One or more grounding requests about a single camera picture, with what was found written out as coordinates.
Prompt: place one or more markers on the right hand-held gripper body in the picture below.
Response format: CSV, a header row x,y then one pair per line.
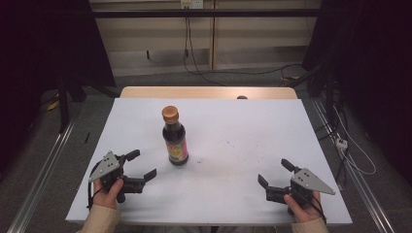
x,y
307,181

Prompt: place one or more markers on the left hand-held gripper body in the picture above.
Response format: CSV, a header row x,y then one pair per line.
x,y
105,166

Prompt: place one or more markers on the dark sauce bottle orange cap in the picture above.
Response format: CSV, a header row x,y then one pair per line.
x,y
175,139

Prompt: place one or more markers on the person's right hand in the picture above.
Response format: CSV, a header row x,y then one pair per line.
x,y
306,213

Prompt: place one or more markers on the person's left hand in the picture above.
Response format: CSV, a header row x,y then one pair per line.
x,y
105,199

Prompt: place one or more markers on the white board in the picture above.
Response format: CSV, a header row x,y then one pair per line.
x,y
226,145

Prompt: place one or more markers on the white power strip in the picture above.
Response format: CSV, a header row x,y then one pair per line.
x,y
341,143

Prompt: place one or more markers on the black stand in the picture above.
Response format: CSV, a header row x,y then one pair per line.
x,y
328,90
63,106

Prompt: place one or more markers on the small dark round knob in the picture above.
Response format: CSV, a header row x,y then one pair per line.
x,y
242,97

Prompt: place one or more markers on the wooden table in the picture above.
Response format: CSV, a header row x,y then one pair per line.
x,y
194,92

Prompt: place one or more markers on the black curtain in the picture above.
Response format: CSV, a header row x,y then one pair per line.
x,y
372,64
48,48

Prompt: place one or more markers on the black horizontal bar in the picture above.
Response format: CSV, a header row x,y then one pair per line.
x,y
207,13

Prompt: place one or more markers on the metal floor rail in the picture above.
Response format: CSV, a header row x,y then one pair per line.
x,y
42,176
362,187

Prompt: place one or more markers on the white wall socket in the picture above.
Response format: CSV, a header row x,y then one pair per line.
x,y
191,3

